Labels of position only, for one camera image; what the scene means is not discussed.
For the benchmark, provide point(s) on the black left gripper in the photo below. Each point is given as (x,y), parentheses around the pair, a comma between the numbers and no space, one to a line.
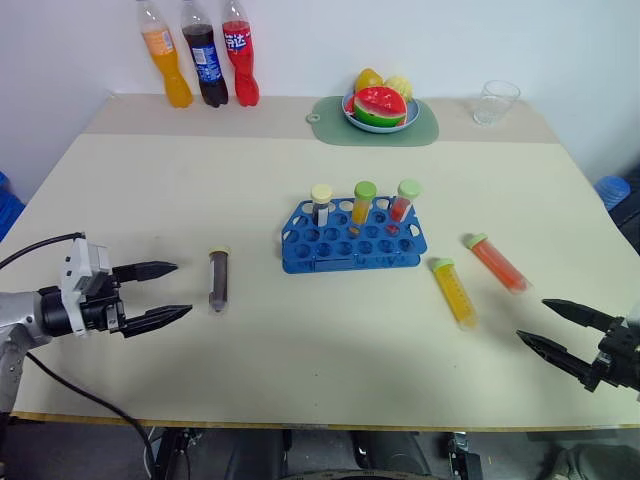
(102,305)

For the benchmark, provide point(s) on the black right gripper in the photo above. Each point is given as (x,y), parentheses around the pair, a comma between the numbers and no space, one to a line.
(622,355)

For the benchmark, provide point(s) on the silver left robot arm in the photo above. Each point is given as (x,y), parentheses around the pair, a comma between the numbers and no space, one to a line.
(17,312)

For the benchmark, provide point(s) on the dark purple tube yellow cap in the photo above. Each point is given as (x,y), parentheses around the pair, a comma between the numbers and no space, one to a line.
(219,280)

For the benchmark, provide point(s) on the orange-red liquid tube green cap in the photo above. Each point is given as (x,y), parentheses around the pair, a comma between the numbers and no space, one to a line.
(500,265)

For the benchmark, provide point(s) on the yellow liquid tube green cap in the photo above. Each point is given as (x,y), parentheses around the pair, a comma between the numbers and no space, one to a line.
(455,295)

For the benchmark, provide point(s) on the clear tube pale yellow cap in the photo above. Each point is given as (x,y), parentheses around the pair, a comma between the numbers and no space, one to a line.
(321,197)

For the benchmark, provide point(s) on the blue plastic test tube rack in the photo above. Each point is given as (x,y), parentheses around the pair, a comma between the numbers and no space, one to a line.
(345,247)

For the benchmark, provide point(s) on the red liquid tube green cap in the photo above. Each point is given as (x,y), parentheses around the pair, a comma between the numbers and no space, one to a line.
(402,202)

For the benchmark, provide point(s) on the amber liquid tube green cap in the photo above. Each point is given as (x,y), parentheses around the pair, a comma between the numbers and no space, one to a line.
(361,207)

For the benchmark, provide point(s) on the blue water jug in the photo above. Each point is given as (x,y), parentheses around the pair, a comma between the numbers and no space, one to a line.
(9,205)
(611,192)

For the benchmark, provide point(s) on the orange soda bottle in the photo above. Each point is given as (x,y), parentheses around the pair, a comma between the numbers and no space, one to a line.
(170,65)

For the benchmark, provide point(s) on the dark rounded shape under table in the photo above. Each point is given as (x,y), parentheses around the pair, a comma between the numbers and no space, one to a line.
(320,455)

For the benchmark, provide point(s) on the cola bottle blue label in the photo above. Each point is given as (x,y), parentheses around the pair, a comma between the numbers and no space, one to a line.
(205,60)

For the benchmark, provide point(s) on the clear glass cup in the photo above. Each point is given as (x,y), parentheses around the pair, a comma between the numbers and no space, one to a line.
(495,102)

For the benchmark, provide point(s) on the green silicone mat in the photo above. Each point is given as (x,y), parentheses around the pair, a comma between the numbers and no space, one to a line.
(330,127)

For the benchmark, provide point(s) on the red soda bottle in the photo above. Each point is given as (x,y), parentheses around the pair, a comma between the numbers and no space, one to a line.
(241,60)

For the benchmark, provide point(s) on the light blue plate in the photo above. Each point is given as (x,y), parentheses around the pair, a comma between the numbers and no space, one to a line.
(412,117)

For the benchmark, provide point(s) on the toy watermelon slice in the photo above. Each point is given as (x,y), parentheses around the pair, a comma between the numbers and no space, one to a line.
(380,107)

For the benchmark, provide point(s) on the toy yellow pineapple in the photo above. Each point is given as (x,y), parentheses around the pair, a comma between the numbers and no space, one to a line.
(400,87)

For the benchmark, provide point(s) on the toy orange fruit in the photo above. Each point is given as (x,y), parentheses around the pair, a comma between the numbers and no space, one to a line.
(368,80)

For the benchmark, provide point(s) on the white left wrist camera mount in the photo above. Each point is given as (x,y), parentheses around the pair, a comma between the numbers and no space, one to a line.
(75,260)

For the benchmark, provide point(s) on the black table frame bracket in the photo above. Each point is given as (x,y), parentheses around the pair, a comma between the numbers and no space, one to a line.
(465,457)
(172,455)

